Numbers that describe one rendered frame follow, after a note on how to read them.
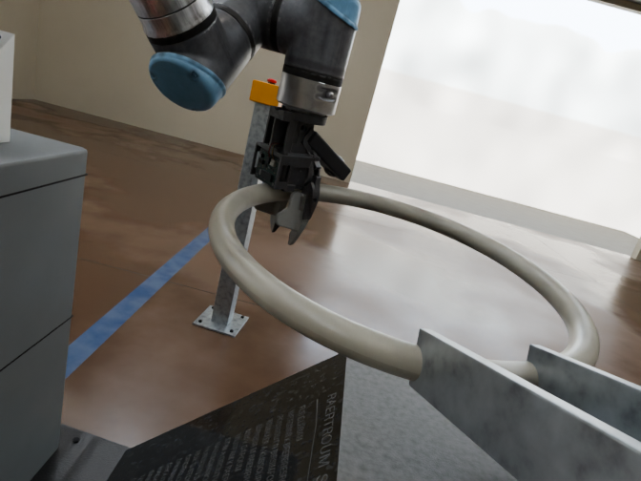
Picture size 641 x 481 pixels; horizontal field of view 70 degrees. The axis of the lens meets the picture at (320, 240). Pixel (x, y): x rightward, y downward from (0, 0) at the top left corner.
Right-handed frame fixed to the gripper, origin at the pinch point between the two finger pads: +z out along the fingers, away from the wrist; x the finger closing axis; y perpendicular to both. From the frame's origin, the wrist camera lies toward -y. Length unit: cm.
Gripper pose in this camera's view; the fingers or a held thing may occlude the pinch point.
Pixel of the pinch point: (286, 230)
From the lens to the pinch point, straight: 77.1
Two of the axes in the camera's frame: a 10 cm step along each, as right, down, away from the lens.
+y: -7.5, 0.5, -6.6
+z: -2.5, 9.0, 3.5
